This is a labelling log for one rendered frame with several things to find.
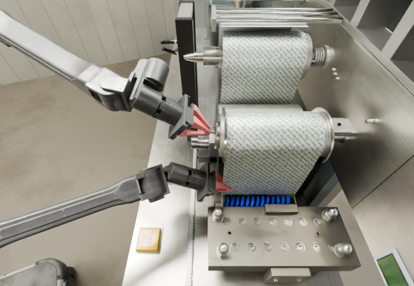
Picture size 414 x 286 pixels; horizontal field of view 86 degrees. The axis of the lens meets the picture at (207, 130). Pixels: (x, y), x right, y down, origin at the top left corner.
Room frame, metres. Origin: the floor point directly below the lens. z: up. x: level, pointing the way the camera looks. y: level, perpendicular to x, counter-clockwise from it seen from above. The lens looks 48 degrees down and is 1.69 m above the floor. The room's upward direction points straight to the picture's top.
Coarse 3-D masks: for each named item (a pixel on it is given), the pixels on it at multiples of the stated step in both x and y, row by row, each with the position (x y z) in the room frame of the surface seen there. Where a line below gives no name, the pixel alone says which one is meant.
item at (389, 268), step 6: (384, 258) 0.11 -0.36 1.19; (390, 258) 0.11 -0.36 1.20; (384, 264) 0.10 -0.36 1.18; (390, 264) 0.10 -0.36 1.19; (396, 264) 0.10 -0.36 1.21; (384, 270) 0.09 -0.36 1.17; (390, 270) 0.09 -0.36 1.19; (396, 270) 0.09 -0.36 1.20; (384, 276) 0.08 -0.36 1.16; (390, 276) 0.08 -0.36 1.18; (396, 276) 0.08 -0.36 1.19; (402, 276) 0.08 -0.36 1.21; (390, 282) 0.07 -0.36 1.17; (396, 282) 0.07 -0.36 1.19; (402, 282) 0.07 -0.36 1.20
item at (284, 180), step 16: (224, 176) 0.32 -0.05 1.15; (240, 176) 0.32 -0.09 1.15; (256, 176) 0.32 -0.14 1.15; (272, 176) 0.32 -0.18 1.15; (288, 176) 0.32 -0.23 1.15; (304, 176) 0.32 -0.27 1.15; (224, 192) 0.32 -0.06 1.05; (240, 192) 0.32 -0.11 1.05; (256, 192) 0.32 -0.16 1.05; (272, 192) 0.32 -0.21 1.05; (288, 192) 0.32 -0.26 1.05
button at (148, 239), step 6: (144, 228) 0.26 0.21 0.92; (150, 228) 0.26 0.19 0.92; (156, 228) 0.26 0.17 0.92; (138, 234) 0.24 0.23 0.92; (144, 234) 0.24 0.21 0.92; (150, 234) 0.24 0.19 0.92; (156, 234) 0.24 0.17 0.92; (138, 240) 0.22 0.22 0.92; (144, 240) 0.22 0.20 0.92; (150, 240) 0.22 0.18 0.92; (156, 240) 0.22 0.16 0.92; (138, 246) 0.20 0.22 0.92; (144, 246) 0.20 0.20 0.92; (150, 246) 0.20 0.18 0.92; (156, 246) 0.20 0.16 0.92
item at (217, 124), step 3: (216, 123) 0.39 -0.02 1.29; (219, 123) 0.39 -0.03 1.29; (216, 126) 0.38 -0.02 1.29; (219, 126) 0.38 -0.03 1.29; (216, 129) 0.37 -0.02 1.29; (219, 129) 0.38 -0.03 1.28; (216, 132) 0.37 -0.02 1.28; (219, 132) 0.37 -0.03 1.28; (216, 135) 0.36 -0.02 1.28; (219, 135) 0.36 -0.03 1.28; (216, 138) 0.36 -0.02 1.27; (219, 138) 0.36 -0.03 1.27; (216, 141) 0.35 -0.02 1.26; (219, 141) 0.35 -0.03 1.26; (216, 144) 0.35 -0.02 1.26; (219, 144) 0.35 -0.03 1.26; (216, 147) 0.35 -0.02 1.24; (219, 147) 0.35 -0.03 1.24
